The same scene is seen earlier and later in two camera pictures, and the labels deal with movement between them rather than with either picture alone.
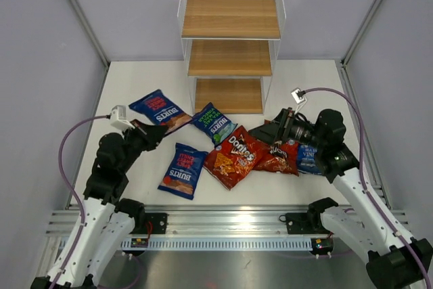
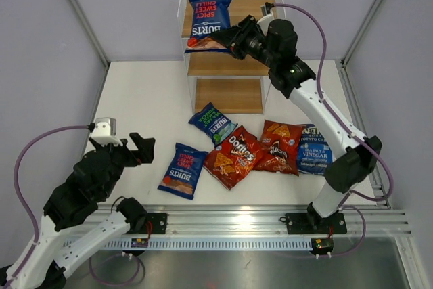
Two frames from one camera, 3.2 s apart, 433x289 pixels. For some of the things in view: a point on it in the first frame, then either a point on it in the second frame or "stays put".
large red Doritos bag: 230,162 stays put
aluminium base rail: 212,221 stays put
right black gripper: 269,132 -> 235,37
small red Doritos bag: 280,158 stays put
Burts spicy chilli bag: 183,170 stays put
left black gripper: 151,134 -> 145,153
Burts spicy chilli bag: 157,108 -> 210,14
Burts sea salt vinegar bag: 212,124 stays put
